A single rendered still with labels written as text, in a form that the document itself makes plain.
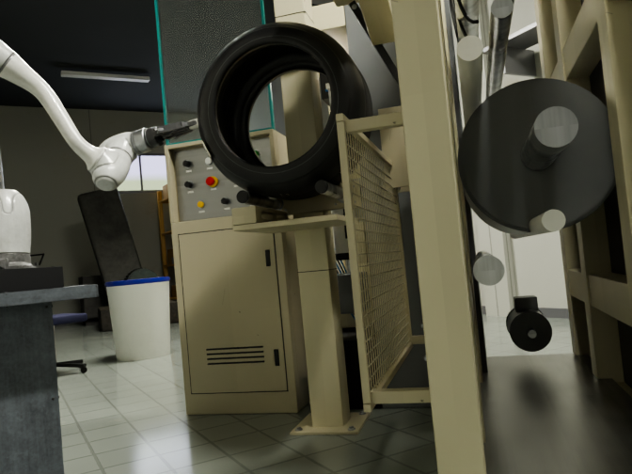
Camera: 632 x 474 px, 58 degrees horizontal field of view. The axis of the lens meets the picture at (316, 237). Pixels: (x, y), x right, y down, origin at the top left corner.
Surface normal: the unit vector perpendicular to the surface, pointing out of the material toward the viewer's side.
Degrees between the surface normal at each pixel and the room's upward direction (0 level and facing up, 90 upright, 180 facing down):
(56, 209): 90
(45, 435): 90
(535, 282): 90
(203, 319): 90
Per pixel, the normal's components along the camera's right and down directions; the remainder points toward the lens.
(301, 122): -0.27, -0.01
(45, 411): 0.48, -0.08
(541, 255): -0.87, 0.06
